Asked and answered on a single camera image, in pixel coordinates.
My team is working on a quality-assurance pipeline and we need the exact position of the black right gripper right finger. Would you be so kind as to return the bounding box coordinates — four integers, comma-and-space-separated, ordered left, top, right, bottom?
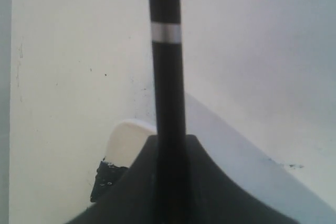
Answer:
186, 135, 297, 224

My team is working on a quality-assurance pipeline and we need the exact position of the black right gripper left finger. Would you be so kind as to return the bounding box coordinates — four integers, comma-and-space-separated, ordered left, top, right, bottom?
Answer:
69, 135, 159, 224

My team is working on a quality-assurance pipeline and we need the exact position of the black paintbrush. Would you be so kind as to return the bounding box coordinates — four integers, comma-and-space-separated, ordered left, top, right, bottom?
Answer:
149, 0, 188, 223

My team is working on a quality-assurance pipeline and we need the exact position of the white paper sheet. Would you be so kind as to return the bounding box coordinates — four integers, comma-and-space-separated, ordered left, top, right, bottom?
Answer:
185, 94, 335, 223

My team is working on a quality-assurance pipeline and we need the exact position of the white square paint plate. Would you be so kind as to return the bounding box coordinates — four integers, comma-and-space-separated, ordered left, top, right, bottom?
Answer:
90, 119, 158, 203

